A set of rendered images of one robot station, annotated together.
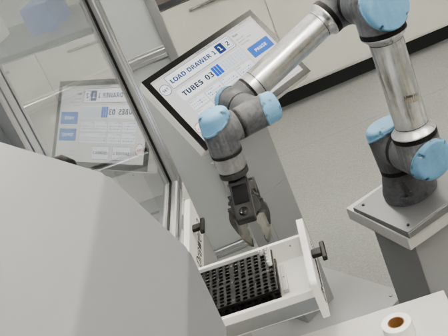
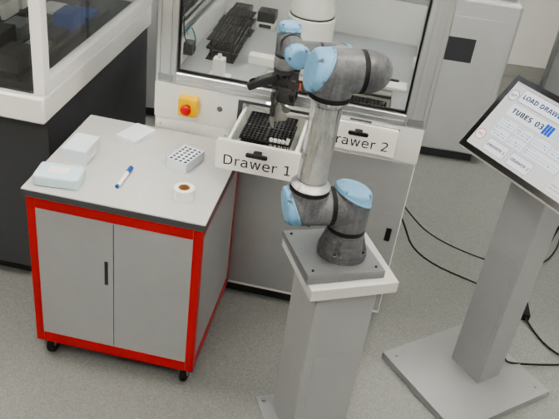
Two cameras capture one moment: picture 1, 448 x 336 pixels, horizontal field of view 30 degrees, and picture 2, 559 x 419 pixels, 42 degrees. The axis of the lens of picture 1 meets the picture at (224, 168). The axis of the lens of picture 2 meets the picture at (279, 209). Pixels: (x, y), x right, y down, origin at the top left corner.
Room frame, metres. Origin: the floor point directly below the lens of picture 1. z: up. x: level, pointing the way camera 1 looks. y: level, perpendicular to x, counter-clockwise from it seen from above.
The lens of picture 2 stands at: (1.72, -2.27, 2.08)
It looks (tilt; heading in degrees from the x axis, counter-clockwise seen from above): 33 degrees down; 87
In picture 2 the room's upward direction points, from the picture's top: 8 degrees clockwise
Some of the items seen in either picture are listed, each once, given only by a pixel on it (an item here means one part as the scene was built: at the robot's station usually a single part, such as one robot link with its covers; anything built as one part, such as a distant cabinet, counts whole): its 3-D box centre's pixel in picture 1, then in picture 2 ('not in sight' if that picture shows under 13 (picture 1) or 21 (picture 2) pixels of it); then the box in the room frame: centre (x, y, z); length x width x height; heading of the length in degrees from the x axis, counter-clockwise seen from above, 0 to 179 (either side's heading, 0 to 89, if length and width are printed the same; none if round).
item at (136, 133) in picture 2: not in sight; (136, 133); (1.26, 0.17, 0.77); 0.13 x 0.09 x 0.02; 63
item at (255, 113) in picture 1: (253, 113); (300, 52); (1.82, -0.11, 1.27); 0.11 x 0.11 x 0.08; 14
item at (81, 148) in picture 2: not in sight; (81, 148); (1.10, -0.02, 0.79); 0.13 x 0.09 x 0.05; 80
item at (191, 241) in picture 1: (193, 239); (357, 136); (2.08, 0.16, 0.87); 0.29 x 0.02 x 0.11; 171
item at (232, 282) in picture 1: (237, 292); (269, 135); (1.75, 0.09, 0.87); 0.22 x 0.18 x 0.06; 81
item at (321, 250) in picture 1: (318, 252); (257, 155); (1.72, -0.13, 0.91); 0.07 x 0.04 x 0.01; 171
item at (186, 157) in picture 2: not in sight; (185, 158); (1.47, 0.01, 0.78); 0.12 x 0.08 x 0.04; 66
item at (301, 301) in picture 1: (234, 295); (269, 135); (1.75, 0.10, 0.86); 0.40 x 0.26 x 0.06; 81
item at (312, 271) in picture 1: (312, 265); (257, 160); (1.72, -0.11, 0.87); 0.29 x 0.02 x 0.11; 171
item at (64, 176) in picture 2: not in sight; (59, 175); (1.08, -0.21, 0.78); 0.15 x 0.10 x 0.04; 178
